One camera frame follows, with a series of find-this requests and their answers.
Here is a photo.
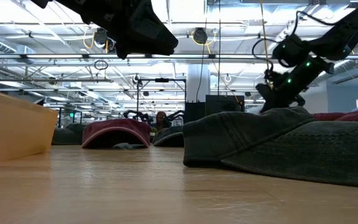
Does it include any black cable coil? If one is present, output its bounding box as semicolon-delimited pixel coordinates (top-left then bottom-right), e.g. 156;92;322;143
93;59;109;71

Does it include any distant black rig frame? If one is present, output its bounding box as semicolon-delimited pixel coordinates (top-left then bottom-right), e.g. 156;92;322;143
136;77;188;124

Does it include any black equipment box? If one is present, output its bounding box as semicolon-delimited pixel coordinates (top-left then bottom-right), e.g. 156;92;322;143
184;101;206;124

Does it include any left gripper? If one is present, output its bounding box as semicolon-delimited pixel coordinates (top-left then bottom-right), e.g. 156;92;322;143
73;0;179;60

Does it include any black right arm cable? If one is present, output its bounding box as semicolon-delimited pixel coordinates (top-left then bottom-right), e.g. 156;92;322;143
252;10;338;68

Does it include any yellow hanging hose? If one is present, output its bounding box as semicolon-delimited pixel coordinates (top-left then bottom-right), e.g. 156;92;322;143
259;0;275;90

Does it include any black ceiling cable reel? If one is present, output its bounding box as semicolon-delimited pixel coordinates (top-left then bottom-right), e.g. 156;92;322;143
192;27;209;45
93;27;109;47

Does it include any black hanging cable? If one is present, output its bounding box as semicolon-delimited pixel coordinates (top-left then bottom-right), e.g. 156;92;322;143
217;0;222;96

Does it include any black monitor back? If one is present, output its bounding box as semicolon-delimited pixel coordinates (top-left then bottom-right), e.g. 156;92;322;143
204;95;246;118

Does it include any orange translucent plastic bin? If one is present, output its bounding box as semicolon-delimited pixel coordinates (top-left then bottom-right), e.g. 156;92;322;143
0;86;59;167

